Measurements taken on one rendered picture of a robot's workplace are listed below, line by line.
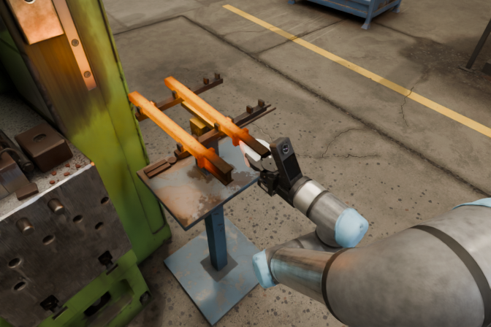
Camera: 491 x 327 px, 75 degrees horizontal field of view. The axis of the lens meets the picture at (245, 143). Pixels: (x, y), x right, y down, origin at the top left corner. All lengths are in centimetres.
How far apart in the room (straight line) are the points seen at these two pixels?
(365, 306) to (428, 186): 193
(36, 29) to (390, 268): 90
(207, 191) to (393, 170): 150
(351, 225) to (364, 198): 139
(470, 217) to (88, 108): 101
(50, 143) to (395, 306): 85
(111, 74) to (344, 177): 153
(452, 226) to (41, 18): 93
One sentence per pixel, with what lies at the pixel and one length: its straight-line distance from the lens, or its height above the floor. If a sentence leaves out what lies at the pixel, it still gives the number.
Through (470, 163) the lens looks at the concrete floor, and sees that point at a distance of 260.
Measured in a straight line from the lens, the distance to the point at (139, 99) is 101.
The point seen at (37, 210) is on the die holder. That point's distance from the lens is 97.
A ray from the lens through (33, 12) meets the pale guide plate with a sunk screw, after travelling 97.
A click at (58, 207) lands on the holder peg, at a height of 88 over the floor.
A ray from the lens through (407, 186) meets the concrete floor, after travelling 224.
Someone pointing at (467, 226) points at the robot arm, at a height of 124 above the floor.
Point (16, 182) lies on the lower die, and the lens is 98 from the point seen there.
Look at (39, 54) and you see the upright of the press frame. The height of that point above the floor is 115.
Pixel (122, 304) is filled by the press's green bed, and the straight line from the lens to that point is 157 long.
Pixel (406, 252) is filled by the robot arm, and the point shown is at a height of 124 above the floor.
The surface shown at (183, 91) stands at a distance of 102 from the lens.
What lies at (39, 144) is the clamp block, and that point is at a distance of 98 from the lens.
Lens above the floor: 155
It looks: 43 degrees down
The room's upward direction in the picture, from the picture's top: straight up
